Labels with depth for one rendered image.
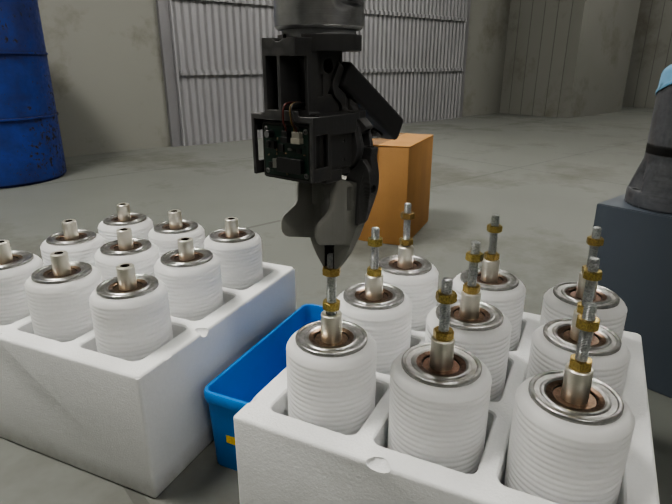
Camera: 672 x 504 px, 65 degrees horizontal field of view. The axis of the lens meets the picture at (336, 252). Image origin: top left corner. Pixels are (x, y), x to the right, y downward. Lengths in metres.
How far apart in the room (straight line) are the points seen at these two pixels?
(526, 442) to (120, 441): 0.49
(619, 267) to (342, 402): 0.61
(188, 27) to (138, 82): 0.48
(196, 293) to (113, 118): 2.89
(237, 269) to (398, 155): 0.81
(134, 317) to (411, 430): 0.37
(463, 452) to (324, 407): 0.14
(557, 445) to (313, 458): 0.22
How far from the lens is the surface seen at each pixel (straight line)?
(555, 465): 0.50
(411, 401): 0.50
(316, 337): 0.57
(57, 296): 0.78
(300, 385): 0.55
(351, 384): 0.54
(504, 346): 0.62
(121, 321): 0.70
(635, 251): 1.00
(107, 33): 3.62
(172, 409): 0.74
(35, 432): 0.89
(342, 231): 0.49
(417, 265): 0.76
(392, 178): 1.57
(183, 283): 0.78
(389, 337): 0.64
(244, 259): 0.87
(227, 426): 0.75
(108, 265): 0.86
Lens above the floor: 0.52
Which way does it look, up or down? 20 degrees down
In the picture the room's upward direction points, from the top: straight up
